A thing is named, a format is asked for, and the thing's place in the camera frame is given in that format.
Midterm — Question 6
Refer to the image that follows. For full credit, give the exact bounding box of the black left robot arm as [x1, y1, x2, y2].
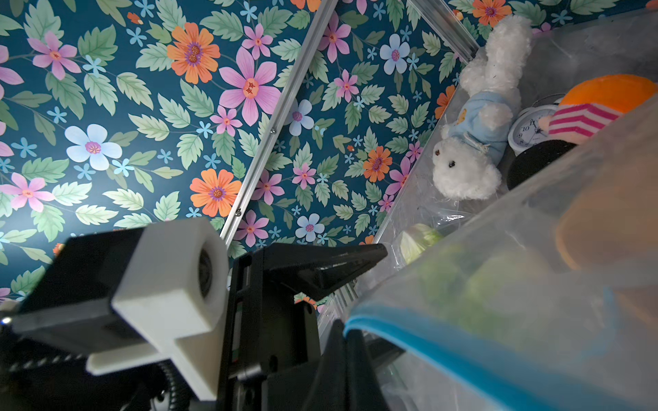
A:
[1, 243, 398, 410]

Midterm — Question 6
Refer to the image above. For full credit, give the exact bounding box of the clear zipper bag blue seal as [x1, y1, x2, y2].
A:
[356, 203, 472, 294]

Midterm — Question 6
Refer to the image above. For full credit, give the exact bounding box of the yellow plastic tray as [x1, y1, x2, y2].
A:
[555, 154, 657, 326]

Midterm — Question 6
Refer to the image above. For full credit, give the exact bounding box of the spare clear zipper bag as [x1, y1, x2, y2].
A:
[345, 99, 657, 410]

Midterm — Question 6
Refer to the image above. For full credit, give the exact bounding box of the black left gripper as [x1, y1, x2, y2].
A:
[215, 242, 387, 410]

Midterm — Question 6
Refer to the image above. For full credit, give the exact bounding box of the aluminium frame post left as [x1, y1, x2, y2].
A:
[220, 0, 338, 248]

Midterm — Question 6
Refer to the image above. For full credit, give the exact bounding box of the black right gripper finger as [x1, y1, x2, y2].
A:
[302, 320, 391, 411]

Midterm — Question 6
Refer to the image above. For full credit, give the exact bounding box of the white alarm clock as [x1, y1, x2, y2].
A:
[508, 94, 565, 156]

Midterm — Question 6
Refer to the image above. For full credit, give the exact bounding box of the white plush bunny blue shirt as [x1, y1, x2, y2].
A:
[432, 15, 533, 200]

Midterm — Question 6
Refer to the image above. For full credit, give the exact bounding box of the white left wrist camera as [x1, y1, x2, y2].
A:
[11, 219, 229, 401]

